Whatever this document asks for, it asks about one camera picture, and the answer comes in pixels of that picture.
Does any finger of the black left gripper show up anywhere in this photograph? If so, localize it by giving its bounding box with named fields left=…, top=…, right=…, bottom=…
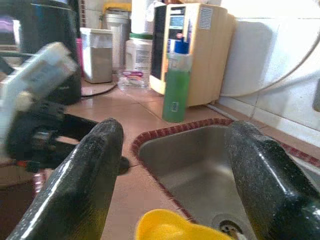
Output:
left=63, top=114, right=100, bottom=142

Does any yellow plastic cup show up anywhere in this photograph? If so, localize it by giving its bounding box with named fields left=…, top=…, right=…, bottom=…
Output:
left=134, top=208, right=235, bottom=240

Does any black electric kettle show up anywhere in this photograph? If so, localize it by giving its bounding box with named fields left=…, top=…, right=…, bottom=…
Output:
left=19, top=0, right=83, bottom=106

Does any white jar green lid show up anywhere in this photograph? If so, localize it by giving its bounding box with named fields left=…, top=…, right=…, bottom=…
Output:
left=124, top=32, right=154, bottom=76

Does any white cylinder container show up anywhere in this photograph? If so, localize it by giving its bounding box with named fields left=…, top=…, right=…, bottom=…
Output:
left=130, top=0, right=156, bottom=35

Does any green dish soap bottle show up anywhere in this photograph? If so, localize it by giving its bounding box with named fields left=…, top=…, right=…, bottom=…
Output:
left=161, top=39, right=193, bottom=123

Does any beige water ionizer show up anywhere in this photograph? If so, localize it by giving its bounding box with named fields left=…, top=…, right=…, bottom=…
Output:
left=149, top=2, right=236, bottom=108

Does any stainless steel sink basin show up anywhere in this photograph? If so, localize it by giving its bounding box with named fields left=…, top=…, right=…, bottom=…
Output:
left=131, top=117, right=320, bottom=240

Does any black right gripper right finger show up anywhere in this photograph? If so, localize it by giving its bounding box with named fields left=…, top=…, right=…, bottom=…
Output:
left=224, top=120, right=320, bottom=240

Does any black kettle power cord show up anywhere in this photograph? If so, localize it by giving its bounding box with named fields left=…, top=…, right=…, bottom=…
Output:
left=81, top=81, right=118, bottom=98

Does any white water hose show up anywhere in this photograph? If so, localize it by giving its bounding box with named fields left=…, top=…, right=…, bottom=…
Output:
left=221, top=29, right=320, bottom=98

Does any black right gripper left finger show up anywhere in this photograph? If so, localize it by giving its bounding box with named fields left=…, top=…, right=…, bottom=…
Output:
left=4, top=117, right=125, bottom=240

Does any clear packet pink label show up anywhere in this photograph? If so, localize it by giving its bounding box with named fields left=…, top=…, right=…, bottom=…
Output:
left=116, top=67, right=150, bottom=91

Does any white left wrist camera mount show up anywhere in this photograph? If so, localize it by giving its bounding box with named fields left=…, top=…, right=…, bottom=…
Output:
left=0, top=41, right=80, bottom=141

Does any pink plastic container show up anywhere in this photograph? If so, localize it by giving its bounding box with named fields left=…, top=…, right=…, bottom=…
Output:
left=75, top=37, right=85, bottom=76

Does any white filter housing yellow cap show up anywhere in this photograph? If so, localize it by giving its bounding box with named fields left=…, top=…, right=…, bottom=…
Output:
left=101, top=2, right=133, bottom=72

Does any white translucent canister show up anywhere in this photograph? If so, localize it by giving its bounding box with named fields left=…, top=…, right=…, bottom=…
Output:
left=79, top=27, right=114, bottom=85

